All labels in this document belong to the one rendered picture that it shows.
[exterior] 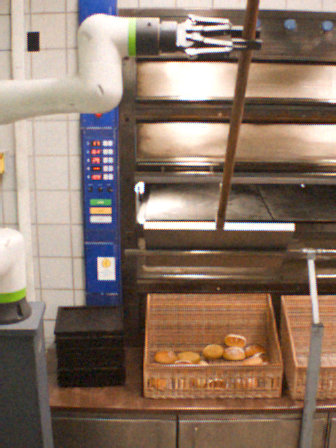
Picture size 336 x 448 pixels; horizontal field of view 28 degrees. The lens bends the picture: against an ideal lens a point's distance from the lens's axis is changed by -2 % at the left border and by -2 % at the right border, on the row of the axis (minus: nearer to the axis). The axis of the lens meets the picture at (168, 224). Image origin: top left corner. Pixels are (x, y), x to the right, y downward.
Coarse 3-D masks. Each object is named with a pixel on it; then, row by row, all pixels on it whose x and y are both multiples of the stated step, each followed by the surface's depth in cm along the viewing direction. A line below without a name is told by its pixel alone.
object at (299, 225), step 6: (138, 222) 295; (198, 222) 295; (204, 222) 295; (210, 222) 295; (228, 222) 295; (234, 222) 295; (240, 222) 295; (246, 222) 295; (252, 222) 295; (258, 222) 295; (264, 222) 295; (270, 222) 295; (276, 222) 295; (282, 222) 295; (288, 222) 295; (294, 222) 295; (300, 222) 295; (306, 222) 295; (312, 222) 295; (318, 222) 295; (324, 222) 295; (330, 222) 295; (138, 228) 295; (294, 228) 294; (300, 228) 294; (306, 228) 294; (312, 228) 294; (318, 228) 293; (324, 228) 293; (330, 228) 293
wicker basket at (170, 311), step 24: (168, 312) 301; (192, 312) 301; (216, 312) 301; (240, 312) 301; (168, 336) 301; (192, 336) 301; (216, 336) 301; (264, 336) 301; (144, 360) 262; (216, 360) 295; (240, 360) 295; (144, 384) 262; (168, 384) 262; (240, 384) 262; (264, 384) 262
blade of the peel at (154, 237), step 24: (144, 240) 255; (168, 240) 254; (192, 240) 254; (216, 240) 253; (240, 240) 253; (264, 240) 253; (288, 240) 253; (168, 264) 275; (192, 264) 275; (216, 264) 274; (240, 264) 274; (264, 264) 274
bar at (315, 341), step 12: (132, 252) 259; (144, 252) 259; (156, 252) 259; (168, 252) 258; (180, 252) 258; (192, 252) 258; (204, 252) 258; (216, 252) 258; (228, 252) 258; (240, 252) 258; (252, 252) 258; (264, 252) 258; (276, 252) 258; (288, 252) 258; (300, 252) 257; (312, 252) 256; (324, 252) 257; (312, 264) 256; (312, 276) 254; (312, 288) 251; (312, 300) 249; (312, 312) 247; (312, 324) 243; (312, 336) 242; (312, 348) 243; (312, 360) 245; (312, 372) 246; (312, 384) 247; (312, 396) 249; (312, 408) 250; (312, 420) 252; (312, 432) 253; (300, 444) 257
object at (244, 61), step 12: (252, 0) 142; (252, 12) 145; (252, 24) 149; (252, 36) 153; (240, 60) 161; (240, 72) 165; (240, 84) 169; (240, 96) 174; (240, 108) 179; (240, 120) 184; (228, 144) 196; (228, 156) 201; (228, 168) 207; (228, 180) 213; (228, 192) 221
